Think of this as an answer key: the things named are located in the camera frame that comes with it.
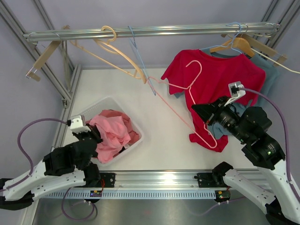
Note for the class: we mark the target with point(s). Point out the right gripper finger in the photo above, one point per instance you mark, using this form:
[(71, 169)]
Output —
[(206, 117), (207, 110)]

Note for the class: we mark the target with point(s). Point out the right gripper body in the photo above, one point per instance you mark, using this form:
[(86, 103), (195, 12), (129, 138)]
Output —
[(226, 117)]

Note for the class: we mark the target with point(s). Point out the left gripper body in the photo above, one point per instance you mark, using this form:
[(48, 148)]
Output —
[(79, 136)]

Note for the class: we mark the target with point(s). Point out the light pink t shirt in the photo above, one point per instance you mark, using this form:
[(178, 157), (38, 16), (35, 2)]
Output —
[(114, 134)]

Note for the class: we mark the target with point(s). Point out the red t shirt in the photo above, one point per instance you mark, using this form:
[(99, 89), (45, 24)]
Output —
[(203, 79)]

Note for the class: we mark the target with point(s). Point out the beige plastic hanger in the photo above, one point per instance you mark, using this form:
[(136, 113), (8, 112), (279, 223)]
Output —
[(105, 45)]

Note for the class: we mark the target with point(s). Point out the light blue wire hanger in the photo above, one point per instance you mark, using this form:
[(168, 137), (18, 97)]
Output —
[(135, 50)]

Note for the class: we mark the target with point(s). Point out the dusty pink t shirt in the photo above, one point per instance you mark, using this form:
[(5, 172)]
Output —
[(127, 122)]

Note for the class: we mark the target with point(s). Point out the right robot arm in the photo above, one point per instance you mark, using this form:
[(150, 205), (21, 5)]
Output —
[(280, 206)]

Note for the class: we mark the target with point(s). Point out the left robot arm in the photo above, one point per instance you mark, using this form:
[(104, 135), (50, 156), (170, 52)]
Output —
[(65, 167)]

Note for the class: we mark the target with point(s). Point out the grey blue t shirt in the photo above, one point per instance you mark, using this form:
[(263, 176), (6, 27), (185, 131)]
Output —
[(271, 75)]

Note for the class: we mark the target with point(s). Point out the right wooden clip hanger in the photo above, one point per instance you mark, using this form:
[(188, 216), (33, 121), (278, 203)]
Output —
[(268, 51)]

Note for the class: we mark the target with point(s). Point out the wooden clip hanger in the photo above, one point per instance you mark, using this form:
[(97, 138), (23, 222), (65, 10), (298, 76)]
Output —
[(47, 53), (268, 51)]

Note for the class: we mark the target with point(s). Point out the left wooden clip hanger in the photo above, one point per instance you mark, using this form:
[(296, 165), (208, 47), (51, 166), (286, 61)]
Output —
[(47, 53)]

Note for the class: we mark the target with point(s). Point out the white laundry basket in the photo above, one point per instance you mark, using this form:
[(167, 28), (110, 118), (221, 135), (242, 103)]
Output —
[(109, 103)]

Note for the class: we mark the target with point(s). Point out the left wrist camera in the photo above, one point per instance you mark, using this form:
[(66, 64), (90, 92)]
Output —
[(77, 124)]

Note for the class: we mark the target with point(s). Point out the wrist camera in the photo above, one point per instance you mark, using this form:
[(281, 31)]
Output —
[(235, 92), (77, 124)]

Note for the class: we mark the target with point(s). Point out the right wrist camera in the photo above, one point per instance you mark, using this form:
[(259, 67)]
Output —
[(235, 92)]

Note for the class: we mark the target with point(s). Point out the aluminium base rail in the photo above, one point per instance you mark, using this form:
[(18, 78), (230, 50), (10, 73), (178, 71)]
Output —
[(185, 179)]

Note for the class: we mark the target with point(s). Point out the white slotted cable duct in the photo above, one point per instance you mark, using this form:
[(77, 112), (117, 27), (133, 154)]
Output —
[(134, 194)]

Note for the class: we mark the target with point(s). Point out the metal hanging rail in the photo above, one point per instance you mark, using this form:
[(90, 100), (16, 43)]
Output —
[(176, 30)]

